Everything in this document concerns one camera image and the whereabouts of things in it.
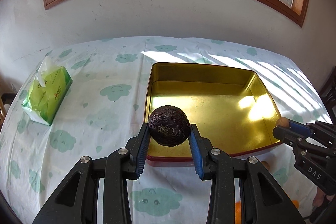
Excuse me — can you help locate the large rough orange tangerine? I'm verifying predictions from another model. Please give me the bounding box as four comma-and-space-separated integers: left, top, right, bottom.
235, 201, 242, 224

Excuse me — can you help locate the person's right hand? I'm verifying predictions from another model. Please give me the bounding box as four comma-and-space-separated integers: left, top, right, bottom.
313, 188, 326, 207

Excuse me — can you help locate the small orange kumquat tangerine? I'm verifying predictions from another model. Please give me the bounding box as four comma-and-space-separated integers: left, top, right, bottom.
292, 200, 299, 209

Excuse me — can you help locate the wooden chair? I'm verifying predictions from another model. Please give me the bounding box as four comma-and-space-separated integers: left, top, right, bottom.
0, 96, 10, 123

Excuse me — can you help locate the white cloud-print tablecloth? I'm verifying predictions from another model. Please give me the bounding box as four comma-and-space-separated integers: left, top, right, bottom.
1, 37, 331, 223

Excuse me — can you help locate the green tissue pack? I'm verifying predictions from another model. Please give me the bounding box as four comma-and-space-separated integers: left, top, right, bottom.
22, 56, 72, 126

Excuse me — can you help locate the large dark wrinkled passion fruit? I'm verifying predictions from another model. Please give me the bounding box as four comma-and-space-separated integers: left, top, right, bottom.
148, 105, 191, 147

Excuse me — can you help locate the smooth orange tangerine with stem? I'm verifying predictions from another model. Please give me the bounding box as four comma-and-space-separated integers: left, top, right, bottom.
261, 161, 270, 170

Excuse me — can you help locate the red gold toffee tin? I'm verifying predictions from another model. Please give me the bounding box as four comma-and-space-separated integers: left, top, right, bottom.
143, 63, 281, 156

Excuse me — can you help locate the brown longan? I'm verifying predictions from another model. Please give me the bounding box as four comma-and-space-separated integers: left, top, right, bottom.
276, 117, 290, 128

